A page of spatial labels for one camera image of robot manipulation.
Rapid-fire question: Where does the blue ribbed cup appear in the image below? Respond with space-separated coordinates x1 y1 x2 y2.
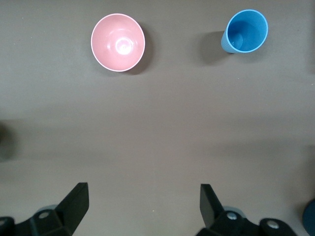
220 9 269 54

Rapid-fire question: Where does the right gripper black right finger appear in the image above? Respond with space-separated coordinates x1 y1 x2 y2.
196 183 296 236

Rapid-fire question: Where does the pink bowl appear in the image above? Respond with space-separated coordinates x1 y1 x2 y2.
91 13 146 73

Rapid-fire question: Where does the brown table cloth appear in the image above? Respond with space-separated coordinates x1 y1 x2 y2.
0 0 315 236

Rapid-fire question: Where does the dark blue bowl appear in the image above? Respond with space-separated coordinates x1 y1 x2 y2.
302 201 315 236

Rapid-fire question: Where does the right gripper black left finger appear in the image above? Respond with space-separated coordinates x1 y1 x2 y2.
0 182 90 236

